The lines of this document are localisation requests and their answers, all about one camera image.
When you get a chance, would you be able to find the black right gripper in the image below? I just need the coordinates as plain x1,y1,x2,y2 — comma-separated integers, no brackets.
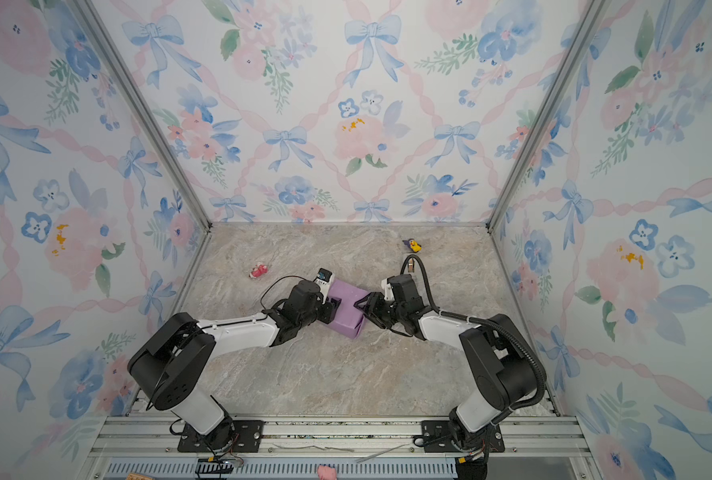
353,293,407,330

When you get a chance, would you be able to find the pink purple wrapping paper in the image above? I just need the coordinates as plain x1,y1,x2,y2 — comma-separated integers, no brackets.
325,279,368,339

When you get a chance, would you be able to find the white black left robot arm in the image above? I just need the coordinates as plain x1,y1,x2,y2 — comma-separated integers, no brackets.
127,294,340,454

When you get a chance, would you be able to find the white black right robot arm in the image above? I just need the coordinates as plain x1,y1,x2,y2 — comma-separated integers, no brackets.
354,292,547,451

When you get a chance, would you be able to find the yellow purple toy figure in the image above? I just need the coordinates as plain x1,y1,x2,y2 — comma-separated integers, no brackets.
402,238,422,253

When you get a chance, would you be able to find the red pink toy figure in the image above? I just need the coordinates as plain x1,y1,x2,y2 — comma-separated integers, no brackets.
249,263,269,279

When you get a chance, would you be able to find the pink object front edge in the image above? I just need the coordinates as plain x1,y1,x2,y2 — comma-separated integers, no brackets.
316,465,338,480

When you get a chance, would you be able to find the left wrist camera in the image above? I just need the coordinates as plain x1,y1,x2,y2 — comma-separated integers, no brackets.
285,268,334,310

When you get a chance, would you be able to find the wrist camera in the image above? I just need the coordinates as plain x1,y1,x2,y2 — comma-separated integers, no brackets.
381,274,424,310
285,268,334,310

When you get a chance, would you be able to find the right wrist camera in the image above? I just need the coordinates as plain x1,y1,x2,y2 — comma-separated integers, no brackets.
381,274,424,310

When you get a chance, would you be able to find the black corrugated cable conduit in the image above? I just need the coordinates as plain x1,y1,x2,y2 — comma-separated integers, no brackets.
400,253,548,412

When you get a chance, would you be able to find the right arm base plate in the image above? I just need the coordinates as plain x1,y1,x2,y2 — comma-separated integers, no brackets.
420,418,506,454

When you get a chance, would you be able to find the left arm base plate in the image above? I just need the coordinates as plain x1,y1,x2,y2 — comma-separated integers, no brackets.
174,420,265,455

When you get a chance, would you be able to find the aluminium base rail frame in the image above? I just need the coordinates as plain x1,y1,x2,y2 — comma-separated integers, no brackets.
77,414,601,479

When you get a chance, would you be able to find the grey slotted cable duct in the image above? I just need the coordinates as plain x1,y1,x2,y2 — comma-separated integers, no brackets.
94,457,458,479

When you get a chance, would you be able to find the aluminium corner post right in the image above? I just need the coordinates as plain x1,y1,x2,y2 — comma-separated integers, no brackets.
486,0,607,235

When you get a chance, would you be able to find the aluminium corner post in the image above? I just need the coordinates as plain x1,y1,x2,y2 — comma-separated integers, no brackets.
486,0,607,235
67,0,212,232

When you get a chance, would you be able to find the aluminium corner post left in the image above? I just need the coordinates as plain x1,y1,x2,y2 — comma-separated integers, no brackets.
67,0,212,232

